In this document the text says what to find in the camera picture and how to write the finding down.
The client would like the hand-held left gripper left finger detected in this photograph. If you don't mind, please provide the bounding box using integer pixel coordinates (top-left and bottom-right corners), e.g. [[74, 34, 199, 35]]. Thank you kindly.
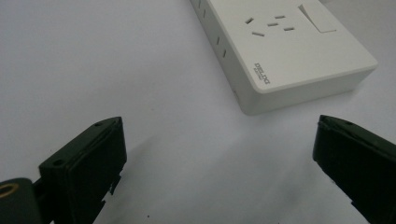
[[33, 116, 128, 224]]

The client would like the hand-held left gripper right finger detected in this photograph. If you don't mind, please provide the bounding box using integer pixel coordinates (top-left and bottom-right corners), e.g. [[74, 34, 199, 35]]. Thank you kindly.
[[312, 114, 396, 224]]

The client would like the white power strip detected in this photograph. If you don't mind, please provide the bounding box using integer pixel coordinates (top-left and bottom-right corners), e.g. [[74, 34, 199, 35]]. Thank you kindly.
[[189, 0, 379, 117]]

